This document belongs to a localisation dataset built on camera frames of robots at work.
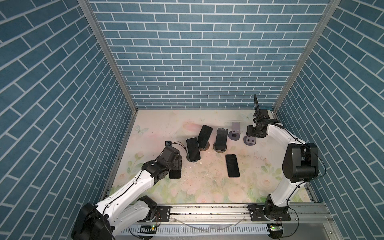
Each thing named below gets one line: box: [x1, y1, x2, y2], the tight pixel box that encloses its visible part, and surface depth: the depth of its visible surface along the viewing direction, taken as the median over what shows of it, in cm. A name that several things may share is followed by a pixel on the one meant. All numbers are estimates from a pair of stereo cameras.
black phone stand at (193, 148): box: [186, 137, 201, 162], surface depth 89 cm
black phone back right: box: [215, 127, 228, 152], surface depth 94 cm
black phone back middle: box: [197, 124, 213, 149], surface depth 96 cm
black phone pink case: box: [225, 154, 240, 178], surface depth 92 cm
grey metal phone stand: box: [228, 121, 241, 141], surface depth 106 cm
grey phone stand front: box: [243, 135, 257, 146], surface depth 97 cm
